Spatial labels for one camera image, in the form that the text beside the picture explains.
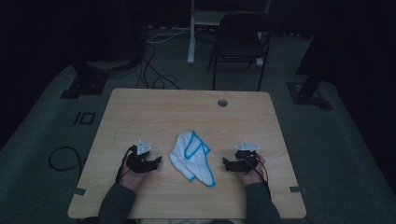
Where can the black floor tape marking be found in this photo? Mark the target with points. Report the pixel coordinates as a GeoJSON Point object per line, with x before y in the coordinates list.
{"type": "Point", "coordinates": [84, 118]}

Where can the black stand with base plate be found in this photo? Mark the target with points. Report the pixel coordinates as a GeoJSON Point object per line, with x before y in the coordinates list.
{"type": "Point", "coordinates": [85, 84]}
{"type": "Point", "coordinates": [308, 93]}

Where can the grey round table grommet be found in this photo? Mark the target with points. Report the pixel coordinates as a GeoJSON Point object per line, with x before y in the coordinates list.
{"type": "Point", "coordinates": [222, 103]}

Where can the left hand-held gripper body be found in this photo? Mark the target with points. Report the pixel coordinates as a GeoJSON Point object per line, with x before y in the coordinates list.
{"type": "Point", "coordinates": [138, 161]}

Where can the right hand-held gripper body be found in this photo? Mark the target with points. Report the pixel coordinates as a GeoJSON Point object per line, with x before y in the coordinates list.
{"type": "Point", "coordinates": [247, 160]}

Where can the person's right hand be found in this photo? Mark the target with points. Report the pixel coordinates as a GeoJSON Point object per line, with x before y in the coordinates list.
{"type": "Point", "coordinates": [253, 179]}

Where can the white cloth with blue trim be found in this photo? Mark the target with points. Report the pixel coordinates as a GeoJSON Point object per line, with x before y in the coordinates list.
{"type": "Point", "coordinates": [190, 161]}

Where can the person's left hand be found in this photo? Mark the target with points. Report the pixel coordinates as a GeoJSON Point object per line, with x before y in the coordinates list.
{"type": "Point", "coordinates": [132, 180]}

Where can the black folding chair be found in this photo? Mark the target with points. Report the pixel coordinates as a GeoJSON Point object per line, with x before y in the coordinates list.
{"type": "Point", "coordinates": [238, 43]}

